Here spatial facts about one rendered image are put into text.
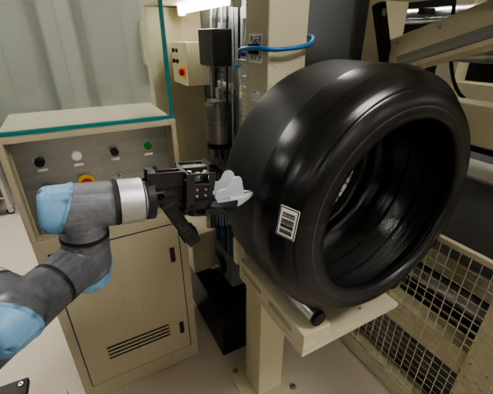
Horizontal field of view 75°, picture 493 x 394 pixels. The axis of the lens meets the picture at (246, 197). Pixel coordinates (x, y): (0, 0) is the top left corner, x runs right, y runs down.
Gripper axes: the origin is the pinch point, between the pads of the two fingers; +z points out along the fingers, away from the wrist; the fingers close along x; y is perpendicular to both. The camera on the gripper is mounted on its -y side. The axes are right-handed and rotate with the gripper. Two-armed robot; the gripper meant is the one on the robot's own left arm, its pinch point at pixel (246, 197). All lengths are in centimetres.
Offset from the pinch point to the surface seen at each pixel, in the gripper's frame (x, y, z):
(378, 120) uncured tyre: -12.6, 17.6, 18.0
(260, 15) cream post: 32, 37, 18
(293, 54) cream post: 28.2, 28.3, 27.3
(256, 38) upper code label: 34.2, 31.4, 18.3
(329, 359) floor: 30, -117, 78
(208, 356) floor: 62, -122, 22
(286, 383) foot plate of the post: 29, -119, 50
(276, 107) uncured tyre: 4.9, 17.1, 8.0
